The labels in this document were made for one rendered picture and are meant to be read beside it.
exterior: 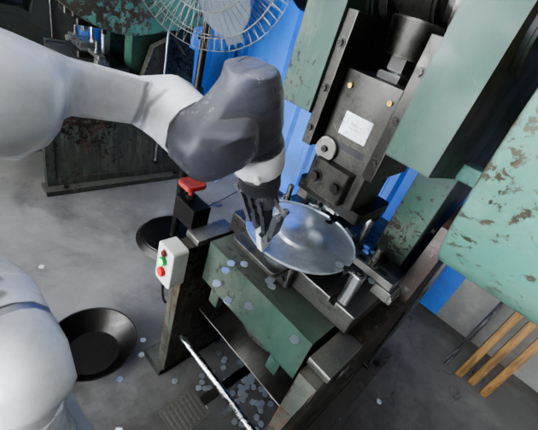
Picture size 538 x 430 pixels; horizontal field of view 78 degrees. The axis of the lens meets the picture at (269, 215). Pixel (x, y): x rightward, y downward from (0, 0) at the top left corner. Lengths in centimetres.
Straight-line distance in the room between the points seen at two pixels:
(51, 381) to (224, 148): 34
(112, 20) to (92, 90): 137
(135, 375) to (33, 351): 95
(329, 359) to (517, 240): 50
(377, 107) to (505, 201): 41
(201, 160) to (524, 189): 34
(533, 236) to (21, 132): 47
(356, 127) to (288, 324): 48
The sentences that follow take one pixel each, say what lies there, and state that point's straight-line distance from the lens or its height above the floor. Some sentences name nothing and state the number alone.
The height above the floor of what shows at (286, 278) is 68.
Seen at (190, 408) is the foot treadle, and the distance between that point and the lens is 120.
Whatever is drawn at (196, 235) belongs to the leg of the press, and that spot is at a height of 64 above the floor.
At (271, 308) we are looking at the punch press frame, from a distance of 85.
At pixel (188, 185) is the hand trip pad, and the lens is 95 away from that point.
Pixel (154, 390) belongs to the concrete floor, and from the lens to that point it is 140.
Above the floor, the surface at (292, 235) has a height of 79.
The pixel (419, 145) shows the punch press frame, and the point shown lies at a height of 110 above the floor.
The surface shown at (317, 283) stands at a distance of 85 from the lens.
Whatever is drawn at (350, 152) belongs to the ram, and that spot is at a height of 101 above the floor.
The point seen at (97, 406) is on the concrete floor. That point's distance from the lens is 139.
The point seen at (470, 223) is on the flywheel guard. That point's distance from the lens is 44.
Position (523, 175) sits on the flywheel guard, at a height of 118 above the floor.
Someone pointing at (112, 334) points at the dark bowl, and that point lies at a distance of 152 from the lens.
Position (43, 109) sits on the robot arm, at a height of 112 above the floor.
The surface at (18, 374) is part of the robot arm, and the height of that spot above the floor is 83.
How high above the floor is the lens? 124
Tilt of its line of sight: 32 degrees down
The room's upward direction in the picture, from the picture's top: 19 degrees clockwise
